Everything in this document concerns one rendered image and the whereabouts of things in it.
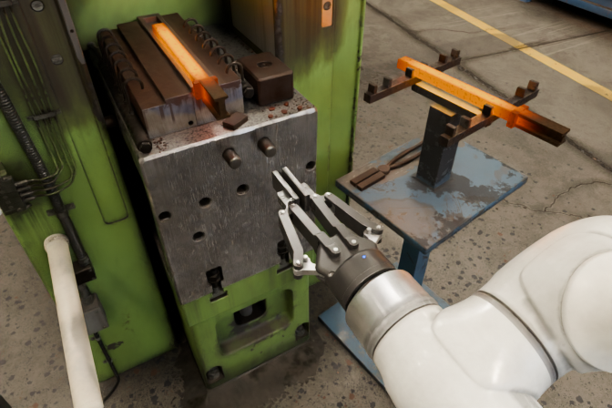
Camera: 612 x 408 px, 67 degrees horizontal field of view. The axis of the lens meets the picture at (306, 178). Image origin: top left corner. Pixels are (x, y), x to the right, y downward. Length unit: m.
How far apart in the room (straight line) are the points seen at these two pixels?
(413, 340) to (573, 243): 0.17
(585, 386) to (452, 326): 1.37
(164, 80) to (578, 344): 0.81
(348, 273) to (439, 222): 0.61
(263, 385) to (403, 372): 1.16
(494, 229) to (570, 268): 1.68
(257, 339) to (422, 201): 0.68
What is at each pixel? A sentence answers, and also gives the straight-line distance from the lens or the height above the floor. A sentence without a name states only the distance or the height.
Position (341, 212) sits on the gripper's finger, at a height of 1.00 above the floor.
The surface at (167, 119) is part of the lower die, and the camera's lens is 0.94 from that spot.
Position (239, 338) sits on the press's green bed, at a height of 0.16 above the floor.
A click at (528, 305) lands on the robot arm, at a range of 0.47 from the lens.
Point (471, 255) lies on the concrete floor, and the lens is 2.00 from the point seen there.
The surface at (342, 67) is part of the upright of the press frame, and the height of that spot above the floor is 0.87.
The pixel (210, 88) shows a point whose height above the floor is 1.02.
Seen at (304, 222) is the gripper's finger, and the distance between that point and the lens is 0.59.
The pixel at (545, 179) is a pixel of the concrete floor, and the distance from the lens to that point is 2.51.
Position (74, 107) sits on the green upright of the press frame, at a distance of 1.05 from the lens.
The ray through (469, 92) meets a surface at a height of 0.95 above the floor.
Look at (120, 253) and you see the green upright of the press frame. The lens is 1.31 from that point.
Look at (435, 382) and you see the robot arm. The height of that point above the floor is 1.04.
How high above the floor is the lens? 1.43
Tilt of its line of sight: 40 degrees down
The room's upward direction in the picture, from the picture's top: straight up
